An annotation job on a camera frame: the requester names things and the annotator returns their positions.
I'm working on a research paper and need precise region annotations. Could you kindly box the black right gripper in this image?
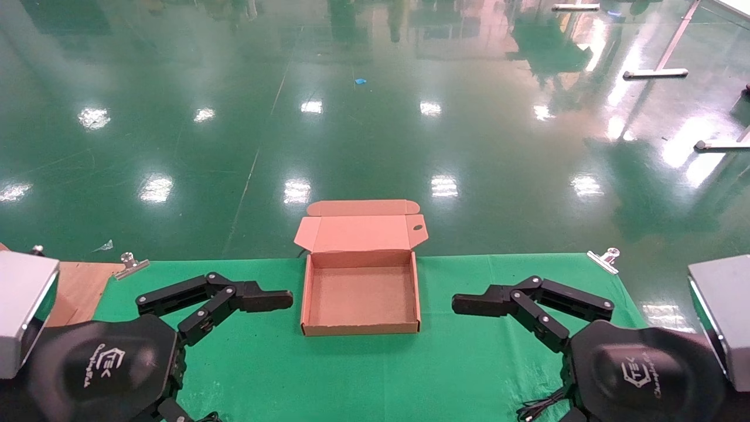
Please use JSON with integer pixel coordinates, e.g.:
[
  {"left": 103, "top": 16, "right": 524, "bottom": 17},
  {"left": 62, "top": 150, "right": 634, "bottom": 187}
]
[{"left": 557, "top": 319, "right": 728, "bottom": 422}]

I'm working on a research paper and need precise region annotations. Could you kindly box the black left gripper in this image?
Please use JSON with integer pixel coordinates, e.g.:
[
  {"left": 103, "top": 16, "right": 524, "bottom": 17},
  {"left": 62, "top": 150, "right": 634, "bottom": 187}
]
[{"left": 26, "top": 314, "right": 195, "bottom": 422}]

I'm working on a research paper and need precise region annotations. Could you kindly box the white table top corner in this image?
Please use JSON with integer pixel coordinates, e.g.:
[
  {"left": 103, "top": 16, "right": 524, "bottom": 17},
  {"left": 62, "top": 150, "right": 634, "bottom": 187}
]
[{"left": 717, "top": 0, "right": 750, "bottom": 22}]

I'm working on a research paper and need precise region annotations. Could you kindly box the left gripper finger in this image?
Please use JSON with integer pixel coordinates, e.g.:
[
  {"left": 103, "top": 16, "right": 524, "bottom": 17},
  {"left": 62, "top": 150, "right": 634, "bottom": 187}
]
[{"left": 135, "top": 272, "right": 294, "bottom": 348}]

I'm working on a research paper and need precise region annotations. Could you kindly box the white table leg frame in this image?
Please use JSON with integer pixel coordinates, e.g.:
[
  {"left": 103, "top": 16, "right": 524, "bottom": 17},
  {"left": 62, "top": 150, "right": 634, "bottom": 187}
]
[{"left": 622, "top": 0, "right": 702, "bottom": 80}]

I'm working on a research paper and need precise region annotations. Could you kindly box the white foot with dark cap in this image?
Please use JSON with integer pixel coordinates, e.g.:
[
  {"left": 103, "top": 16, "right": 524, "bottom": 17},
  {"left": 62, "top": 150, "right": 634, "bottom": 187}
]
[{"left": 694, "top": 125, "right": 750, "bottom": 152}]

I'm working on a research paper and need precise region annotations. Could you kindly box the green table cloth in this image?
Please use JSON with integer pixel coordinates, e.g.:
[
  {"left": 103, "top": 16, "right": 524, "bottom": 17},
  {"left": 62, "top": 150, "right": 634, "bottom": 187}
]
[{"left": 93, "top": 253, "right": 646, "bottom": 422}]

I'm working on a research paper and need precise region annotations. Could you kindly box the silver binder clip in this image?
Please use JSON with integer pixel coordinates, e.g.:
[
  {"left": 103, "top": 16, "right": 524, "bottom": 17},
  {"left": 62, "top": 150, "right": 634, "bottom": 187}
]
[
  {"left": 587, "top": 247, "right": 621, "bottom": 275},
  {"left": 114, "top": 252, "right": 151, "bottom": 281}
]

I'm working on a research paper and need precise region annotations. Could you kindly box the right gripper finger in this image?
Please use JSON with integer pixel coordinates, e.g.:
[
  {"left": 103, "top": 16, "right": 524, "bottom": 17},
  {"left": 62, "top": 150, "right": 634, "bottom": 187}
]
[{"left": 451, "top": 275, "right": 615, "bottom": 353}]

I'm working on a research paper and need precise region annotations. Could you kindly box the open brown cardboard box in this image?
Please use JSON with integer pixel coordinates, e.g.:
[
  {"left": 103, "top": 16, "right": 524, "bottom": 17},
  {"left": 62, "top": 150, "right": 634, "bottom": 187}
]
[{"left": 294, "top": 199, "right": 429, "bottom": 337}]

